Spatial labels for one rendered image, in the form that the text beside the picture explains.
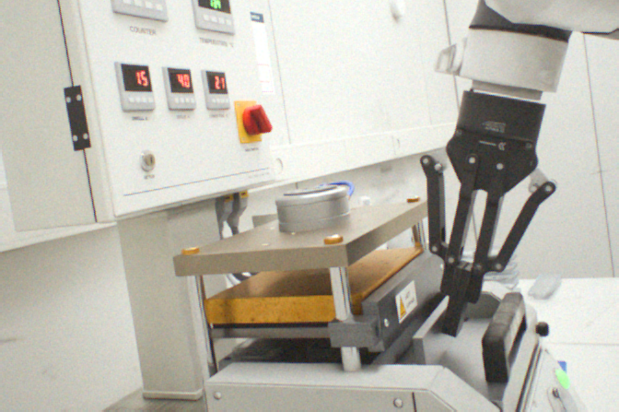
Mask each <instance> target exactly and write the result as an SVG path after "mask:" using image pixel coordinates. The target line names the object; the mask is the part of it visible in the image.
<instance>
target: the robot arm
mask: <svg viewBox="0 0 619 412"><path fill-rule="evenodd" d="M468 28H469V32H468V37H467V38H463V39H461V40H460V41H457V42H455V43H454V44H452V45H451V46H448V47H446V48H444V49H441V51H439V52H438V53H437V56H436V60H435V63H434V70H435V72H438V73H442V74H448V75H454V76H458V77H463V78H468V79H471V80H472V87H471V88H470V91H468V90H464V91H463V94H462V95H461V105H460V108H459V113H458V118H457V123H456V127H455V131H454V134H453V136H452V137H451V139H450V141H449V142H448V144H446V146H445V148H444V149H442V150H440V151H437V152H435V153H429V154H425V155H423V156H421V158H420V164H421V167H422V169H423V172H424V174H425V176H426V203H427V230H429V251H430V252H432V254H434V255H437V256H438V257H440V258H441V259H442V260H443V262H444V269H443V275H442V279H441V283H440V288H439V289H440V294H441V295H445V296H449V301H448V306H447V310H446V315H444V320H443V324H442V329H441V334H445V335H450V336H453V337H457V335H458V333H459V332H460V331H461V328H462V327H463V323H464V319H465V314H466V311H467V305H468V302H470V303H473V304H475V303H476V302H477V301H478V300H479V298H480V296H482V292H483V286H484V282H485V276H486V274H487V273H491V272H496V273H503V272H504V271H505V269H506V267H507V265H508V263H509V261H510V259H511V257H512V255H513V254H514V252H515V250H516V248H518V246H519V244H520V242H521V240H522V238H523V236H524V234H525V231H526V229H527V228H528V227H529V225H530V223H531V220H532V218H533V216H535V214H536V212H537V210H538V208H539V206H540V204H542V203H543V202H544V201H545V200H546V199H547V198H549V196H551V195H552V194H553V193H554V192H555V190H556V189H557V182H556V181H555V180H549V178H548V177H547V176H546V175H545V174H544V173H543V172H542V171H541V170H540V169H539V168H538V164H539V159H538V156H537V152H536V148H537V142H538V138H539V134H540V131H541V126H542V121H543V115H544V111H545V106H546V104H545V103H540V102H536V101H530V100H540V99H541V96H542V94H543V92H549V93H556V90H557V86H558V82H559V78H560V75H561V70H563V66H564V62H565V59H566V52H567V48H568V44H569V38H570V36H571V34H572V32H573V31H575V32H581V33H583V34H587V35H592V36H597V37H602V38H607V39H612V40H617V41H619V0H478V5H477V8H476V12H474V15H473V19H472V21H471V23H470V25H469V27H468ZM474 90H478V91H484V92H489V93H495V94H500V95H506V96H511V97H517V98H523V99H528V100H521V99H516V98H510V97H504V96H498V95H493V94H487V93H481V92H474ZM448 160H450V163H451V165H452V167H453V169H454V171H455V173H456V175H457V179H458V181H459V182H460V184H461V186H460V191H459V200H458V204H457V208H456V212H455V218H454V221H453V226H452V231H451V234H450V243H446V223H445V190H444V175H443V171H444V170H445V169H447V168H448ZM528 175H529V176H530V178H531V181H530V184H529V185H528V192H529V193H530V194H531V195H530V196H529V198H528V199H527V201H526V203H525V204H524V206H523V208H522V210H521V211H520V213H519V216H518V217H517V218H516V220H515V222H514V224H513V226H512V228H511V230H510V231H509V233H508V236H507V238H506V240H505V242H504V244H503V246H502V247H501V249H499V251H498V254H497V256H493V257H490V256H491V252H492V248H493V243H494V239H495V235H496V227H497V222H498V219H499V213H501V209H502V206H503V202H504V199H505V194H506V193H507V192H509V191H510V190H511V189H513V188H514V187H515V186H516V185H517V184H520V183H521V182H522V181H524V180H525V178H526V177H527V176H528ZM478 190H484V191H486V192H487V198H486V205H485V213H484V218H482V223H481V227H480V230H479V236H478V240H477V244H476V248H475V254H474V258H473V262H472V263H470V262H468V261H463V260H461V259H462V257H463V255H462V253H463V248H464V244H466V241H467V236H468V231H469V228H470V223H471V219H472V213H473V207H474V202H475V198H476V195H477V192H478Z"/></svg>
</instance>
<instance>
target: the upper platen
mask: <svg viewBox="0 0 619 412"><path fill-rule="evenodd" d="M422 252H423V247H409V248H395V249H380V250H375V251H373V252H370V253H368V255H367V256H365V257H363V258H362V259H360V260H359V261H357V262H356V263H354V264H352V265H350V266H348V267H347V275H348V281H349V288H350V295H352V302H353V308H354V315H363V312H362V305H361V302H362V301H363V300H364V299H366V298H367V297H368V296H369V295H372V294H373V293H374V291H375V290H377V289H378V288H379V287H380V286H382V285H383V284H384V283H385V282H387V281H388V280H389V279H391V278H393V277H394V276H395V275H396V273H398V272H399V271H400V270H401V269H403V268H404V267H405V266H406V265H408V264H410V263H411V262H412V261H413V260H414V259H415V258H416V257H418V256H419V255H420V253H422ZM207 306H208V312H209V318H210V324H212V326H213V328H211V331H212V337H213V338H330V336H329V330H328V323H329V322H330V321H331V320H333V319H334V318H335V317H336V316H335V308H334V302H333V290H332V289H331V283H330V278H329V270H328V268H314V269H297V270H279V271H262V272H260V273H258V275H256V276H253V277H250V278H248V279H246V280H244V281H242V282H240V283H239V284H237V285H234V286H232V287H230V288H227V289H225V290H223V292H221V293H218V294H216V295H214V296H212V297H210V298H208V299H207Z"/></svg>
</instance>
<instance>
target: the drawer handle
mask: <svg viewBox="0 0 619 412"><path fill-rule="evenodd" d="M527 327H528V324H527V315H526V309H525V303H524V298H523V295H522V294H521V293H519V292H509V293H506V295H505V296H504V298H503V300H502V301H501V302H500V304H499V306H498V309H496V312H495V314H494V316H493V317H492V319H491V321H490V323H489V325H488V327H487V329H486V331H485V333H484V335H483V337H482V348H483V352H482V355H483V363H484V370H485V380H486V381H487V382H493V383H507V382H508V380H509V377H511V376H509V367H508V353H509V351H510V348H511V346H512V343H514V341H515V337H516V334H517V332H518V330H527Z"/></svg>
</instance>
